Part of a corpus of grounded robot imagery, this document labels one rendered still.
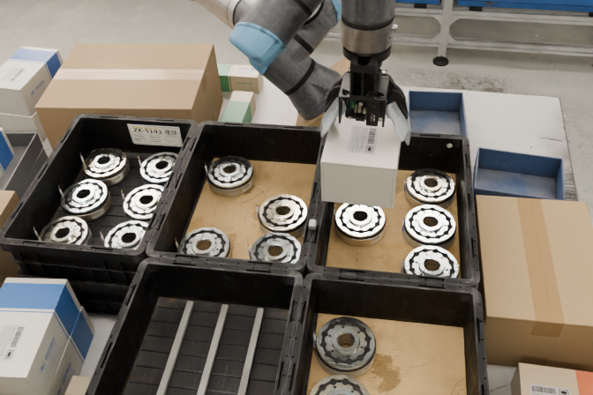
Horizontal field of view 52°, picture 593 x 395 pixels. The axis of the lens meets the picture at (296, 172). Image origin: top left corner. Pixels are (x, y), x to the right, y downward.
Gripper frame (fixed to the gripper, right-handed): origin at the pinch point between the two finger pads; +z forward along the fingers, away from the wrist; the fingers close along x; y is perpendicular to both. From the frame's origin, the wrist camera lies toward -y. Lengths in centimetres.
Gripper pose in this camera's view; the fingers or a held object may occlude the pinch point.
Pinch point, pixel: (364, 137)
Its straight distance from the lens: 106.0
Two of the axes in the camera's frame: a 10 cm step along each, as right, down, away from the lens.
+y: -2.0, 6.9, -7.0
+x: 9.8, 1.0, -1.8
